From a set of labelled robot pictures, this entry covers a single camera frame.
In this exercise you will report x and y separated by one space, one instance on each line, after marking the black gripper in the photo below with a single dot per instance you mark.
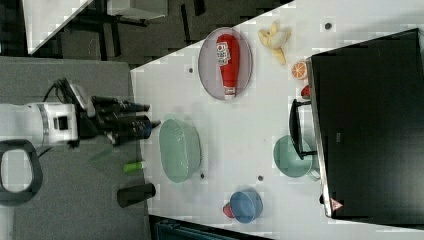
121 131

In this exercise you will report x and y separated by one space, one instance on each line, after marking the green plastic strainer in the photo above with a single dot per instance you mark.
180 149

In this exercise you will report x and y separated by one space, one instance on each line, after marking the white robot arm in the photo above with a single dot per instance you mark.
75 116

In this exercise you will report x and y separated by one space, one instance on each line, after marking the green marker pen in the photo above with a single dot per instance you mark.
132 167

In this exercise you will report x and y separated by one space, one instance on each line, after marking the black cup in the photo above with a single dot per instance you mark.
133 195

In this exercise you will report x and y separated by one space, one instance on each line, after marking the grey round plate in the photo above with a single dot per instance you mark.
209 70

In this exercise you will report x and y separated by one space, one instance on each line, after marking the red ketchup bottle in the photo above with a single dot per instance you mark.
228 57

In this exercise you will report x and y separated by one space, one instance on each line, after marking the red strawberry near bowl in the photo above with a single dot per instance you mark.
227 211

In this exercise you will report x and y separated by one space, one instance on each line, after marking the blue bowl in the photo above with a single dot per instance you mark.
246 205

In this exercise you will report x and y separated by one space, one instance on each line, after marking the green mug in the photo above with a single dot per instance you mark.
290 163

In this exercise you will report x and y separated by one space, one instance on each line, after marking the peeled banana toy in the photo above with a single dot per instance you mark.
274 38

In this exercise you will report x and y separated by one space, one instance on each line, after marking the orange slice toy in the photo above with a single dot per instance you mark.
299 70

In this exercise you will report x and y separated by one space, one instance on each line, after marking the black toaster oven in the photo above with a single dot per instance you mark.
368 118

